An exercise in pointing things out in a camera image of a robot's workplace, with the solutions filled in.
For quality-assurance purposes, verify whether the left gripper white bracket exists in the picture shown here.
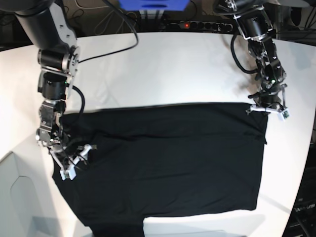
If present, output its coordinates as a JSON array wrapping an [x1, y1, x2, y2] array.
[[246, 85, 290, 121]]

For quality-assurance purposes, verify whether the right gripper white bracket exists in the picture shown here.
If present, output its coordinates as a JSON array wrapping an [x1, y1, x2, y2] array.
[[48, 144, 97, 181]]

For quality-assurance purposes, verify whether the black T-shirt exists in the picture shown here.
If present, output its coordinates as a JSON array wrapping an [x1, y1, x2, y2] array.
[[52, 103, 268, 237]]

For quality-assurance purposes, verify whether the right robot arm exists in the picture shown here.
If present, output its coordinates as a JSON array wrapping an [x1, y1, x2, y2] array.
[[0, 0, 93, 180]]

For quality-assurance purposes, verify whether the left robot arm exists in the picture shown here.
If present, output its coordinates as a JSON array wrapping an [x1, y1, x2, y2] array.
[[213, 0, 290, 121]]

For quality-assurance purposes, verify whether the blue plastic box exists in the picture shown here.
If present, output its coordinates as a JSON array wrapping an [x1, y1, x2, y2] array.
[[119, 0, 190, 11]]

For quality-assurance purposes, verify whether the white cable on floor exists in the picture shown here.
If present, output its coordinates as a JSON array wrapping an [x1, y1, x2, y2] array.
[[95, 6, 139, 35]]

